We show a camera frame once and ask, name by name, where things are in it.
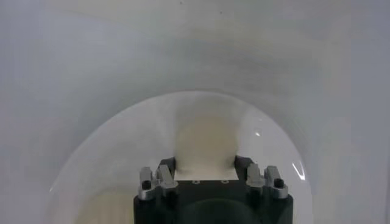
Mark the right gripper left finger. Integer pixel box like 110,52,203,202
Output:
138,155,180,201

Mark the round white plate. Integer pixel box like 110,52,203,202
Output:
45,90,314,224

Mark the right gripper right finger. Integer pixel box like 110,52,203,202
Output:
234,155,289,200

